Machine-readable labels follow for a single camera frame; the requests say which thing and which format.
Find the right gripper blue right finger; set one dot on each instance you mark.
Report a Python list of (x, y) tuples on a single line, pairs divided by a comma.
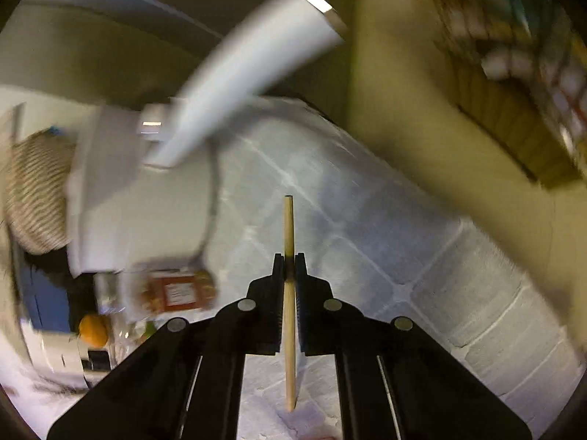
[(327, 325)]

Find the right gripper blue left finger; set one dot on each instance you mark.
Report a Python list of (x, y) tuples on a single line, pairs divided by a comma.
[(252, 325)]

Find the labelled red spice jar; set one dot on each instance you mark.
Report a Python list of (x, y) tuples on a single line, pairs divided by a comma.
[(174, 291)]

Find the grey checked tablecloth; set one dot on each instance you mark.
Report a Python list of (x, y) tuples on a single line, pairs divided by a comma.
[(387, 248)]

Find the orange fruit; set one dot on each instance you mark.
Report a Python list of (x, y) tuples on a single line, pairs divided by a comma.
[(94, 331)]

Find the white electric pot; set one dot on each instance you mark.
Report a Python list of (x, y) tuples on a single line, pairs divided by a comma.
[(143, 184)]

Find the woven beige basket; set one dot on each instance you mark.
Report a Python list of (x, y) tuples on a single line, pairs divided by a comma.
[(35, 191)]

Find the black wire storage rack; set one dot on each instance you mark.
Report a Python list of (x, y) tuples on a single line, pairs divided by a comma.
[(519, 72)]

